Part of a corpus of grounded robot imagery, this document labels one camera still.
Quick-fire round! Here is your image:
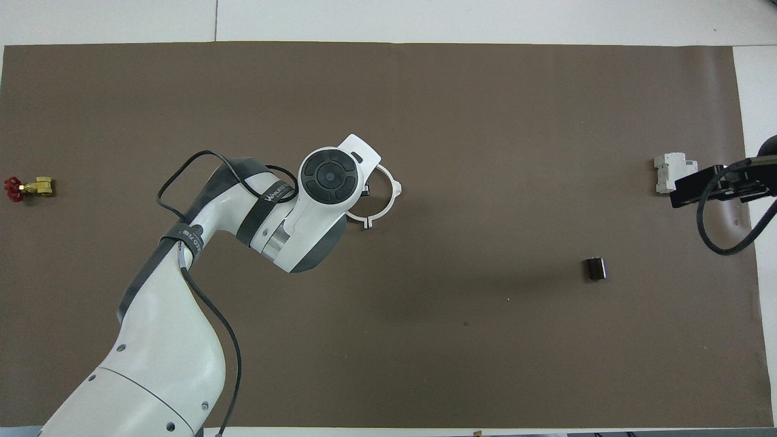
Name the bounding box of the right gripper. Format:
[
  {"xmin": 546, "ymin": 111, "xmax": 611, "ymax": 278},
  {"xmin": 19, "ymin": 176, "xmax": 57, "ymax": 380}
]
[{"xmin": 720, "ymin": 155, "xmax": 777, "ymax": 204}]

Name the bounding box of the black cable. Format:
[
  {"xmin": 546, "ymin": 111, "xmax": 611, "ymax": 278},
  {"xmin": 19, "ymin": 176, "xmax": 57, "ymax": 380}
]
[
  {"xmin": 696, "ymin": 157, "xmax": 777, "ymax": 256},
  {"xmin": 156, "ymin": 150, "xmax": 299, "ymax": 437}
]

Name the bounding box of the white plastic switch block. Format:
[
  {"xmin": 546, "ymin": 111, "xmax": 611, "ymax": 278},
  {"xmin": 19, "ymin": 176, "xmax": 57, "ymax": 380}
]
[{"xmin": 653, "ymin": 152, "xmax": 699, "ymax": 195}]

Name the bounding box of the white plastic ring clamp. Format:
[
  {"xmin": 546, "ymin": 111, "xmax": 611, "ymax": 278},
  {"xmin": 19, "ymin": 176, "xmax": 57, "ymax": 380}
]
[{"xmin": 345, "ymin": 164, "xmax": 404, "ymax": 230}]

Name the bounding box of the brass valve with red handle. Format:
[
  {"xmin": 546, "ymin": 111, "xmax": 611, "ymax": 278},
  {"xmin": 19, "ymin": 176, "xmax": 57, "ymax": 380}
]
[{"xmin": 4, "ymin": 175, "xmax": 56, "ymax": 203}]

